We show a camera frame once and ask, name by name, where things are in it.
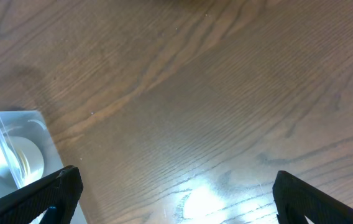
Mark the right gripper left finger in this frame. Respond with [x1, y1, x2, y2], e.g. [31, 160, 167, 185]
[0, 166, 83, 223]

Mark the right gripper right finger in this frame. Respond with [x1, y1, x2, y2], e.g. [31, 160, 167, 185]
[272, 170, 353, 224]

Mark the yellow plastic bowl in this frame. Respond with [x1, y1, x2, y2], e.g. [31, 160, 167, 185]
[16, 148, 31, 185]

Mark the white plastic bowl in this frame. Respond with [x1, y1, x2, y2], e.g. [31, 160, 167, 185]
[9, 136, 45, 187]

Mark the clear plastic container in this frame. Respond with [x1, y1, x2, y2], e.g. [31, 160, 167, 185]
[0, 110, 86, 223]

